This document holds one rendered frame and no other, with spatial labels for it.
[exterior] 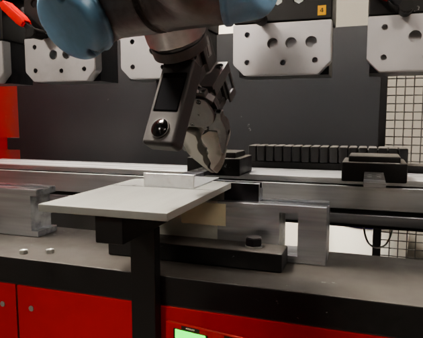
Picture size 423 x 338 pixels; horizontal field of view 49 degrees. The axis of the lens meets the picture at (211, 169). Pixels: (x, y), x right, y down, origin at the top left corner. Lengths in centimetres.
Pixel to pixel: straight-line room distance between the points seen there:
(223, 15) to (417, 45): 40
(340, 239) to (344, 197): 162
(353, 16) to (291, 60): 243
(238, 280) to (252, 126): 68
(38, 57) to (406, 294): 72
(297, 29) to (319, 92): 55
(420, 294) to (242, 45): 44
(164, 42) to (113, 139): 93
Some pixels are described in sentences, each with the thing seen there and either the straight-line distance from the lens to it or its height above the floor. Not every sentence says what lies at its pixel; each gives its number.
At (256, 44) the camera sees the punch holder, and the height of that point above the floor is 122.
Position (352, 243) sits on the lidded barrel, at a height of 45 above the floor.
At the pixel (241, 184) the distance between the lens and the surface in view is 78.
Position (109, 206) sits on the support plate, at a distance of 59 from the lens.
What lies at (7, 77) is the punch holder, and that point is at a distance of 99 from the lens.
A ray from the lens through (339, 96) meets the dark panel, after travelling 126.
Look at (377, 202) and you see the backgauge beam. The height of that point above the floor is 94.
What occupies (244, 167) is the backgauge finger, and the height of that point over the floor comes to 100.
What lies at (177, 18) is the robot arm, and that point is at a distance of 40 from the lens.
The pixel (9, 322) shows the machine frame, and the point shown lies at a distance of 91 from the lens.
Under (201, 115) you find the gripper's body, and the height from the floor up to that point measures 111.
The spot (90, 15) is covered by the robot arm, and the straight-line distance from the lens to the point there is 43.
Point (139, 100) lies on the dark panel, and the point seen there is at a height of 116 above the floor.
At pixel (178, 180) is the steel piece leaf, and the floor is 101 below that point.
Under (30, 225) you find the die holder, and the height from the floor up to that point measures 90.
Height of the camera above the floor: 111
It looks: 6 degrees down
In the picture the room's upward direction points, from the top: straight up
